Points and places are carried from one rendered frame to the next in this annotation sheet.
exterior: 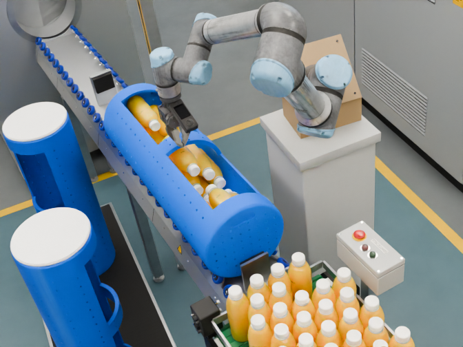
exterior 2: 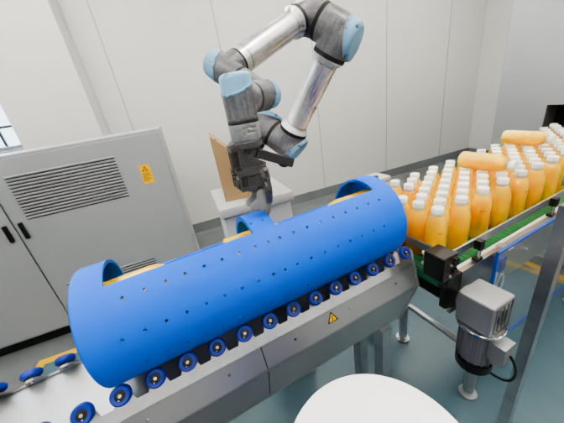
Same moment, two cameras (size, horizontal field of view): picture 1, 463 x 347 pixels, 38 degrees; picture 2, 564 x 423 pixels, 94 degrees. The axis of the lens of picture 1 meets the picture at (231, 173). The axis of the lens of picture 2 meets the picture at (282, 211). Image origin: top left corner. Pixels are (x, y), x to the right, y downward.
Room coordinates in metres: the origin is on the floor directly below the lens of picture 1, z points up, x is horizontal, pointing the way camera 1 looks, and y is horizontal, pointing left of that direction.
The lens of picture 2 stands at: (1.77, 0.84, 1.52)
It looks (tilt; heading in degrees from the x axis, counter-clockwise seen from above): 23 degrees down; 271
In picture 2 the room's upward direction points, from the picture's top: 9 degrees counter-clockwise
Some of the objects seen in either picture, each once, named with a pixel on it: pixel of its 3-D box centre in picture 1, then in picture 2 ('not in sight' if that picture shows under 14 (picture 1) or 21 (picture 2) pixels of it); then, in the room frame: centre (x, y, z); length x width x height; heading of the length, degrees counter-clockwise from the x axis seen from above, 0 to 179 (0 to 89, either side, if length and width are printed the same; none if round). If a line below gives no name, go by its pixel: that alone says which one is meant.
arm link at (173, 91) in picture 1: (167, 88); (246, 133); (1.83, 0.16, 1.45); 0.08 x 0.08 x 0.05
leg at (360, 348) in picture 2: not in sight; (360, 354); (1.51, -0.06, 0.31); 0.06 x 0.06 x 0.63; 24
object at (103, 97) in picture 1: (105, 88); not in sight; (2.64, 0.51, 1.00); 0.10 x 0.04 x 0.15; 114
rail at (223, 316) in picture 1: (269, 292); (396, 234); (1.35, -0.06, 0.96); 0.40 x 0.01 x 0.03; 114
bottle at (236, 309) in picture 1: (239, 314); (435, 236); (1.26, 0.04, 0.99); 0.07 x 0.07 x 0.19
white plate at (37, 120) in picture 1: (34, 120); not in sight; (2.42, 0.80, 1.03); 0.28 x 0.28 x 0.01
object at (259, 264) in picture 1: (255, 270); not in sight; (1.42, -0.02, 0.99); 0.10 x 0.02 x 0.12; 114
